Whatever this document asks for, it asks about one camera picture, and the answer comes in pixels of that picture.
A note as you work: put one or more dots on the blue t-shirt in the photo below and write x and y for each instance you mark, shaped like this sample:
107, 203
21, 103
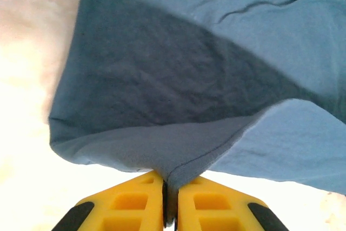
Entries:
189, 79

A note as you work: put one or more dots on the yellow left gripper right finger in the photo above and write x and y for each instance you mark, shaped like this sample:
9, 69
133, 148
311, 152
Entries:
216, 206

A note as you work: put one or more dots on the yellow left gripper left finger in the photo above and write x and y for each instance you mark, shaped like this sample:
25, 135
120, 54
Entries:
129, 206

